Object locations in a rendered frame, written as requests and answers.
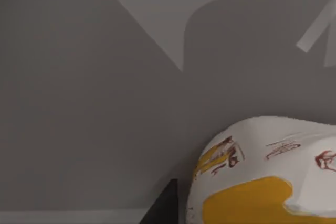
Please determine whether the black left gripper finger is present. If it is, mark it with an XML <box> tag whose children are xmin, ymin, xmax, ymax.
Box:
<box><xmin>139</xmin><ymin>178</ymin><xmax>180</xmax><ymax>224</ymax></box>

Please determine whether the white and yellow bottle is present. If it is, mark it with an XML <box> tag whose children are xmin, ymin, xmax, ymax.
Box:
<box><xmin>185</xmin><ymin>115</ymin><xmax>336</xmax><ymax>224</ymax></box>

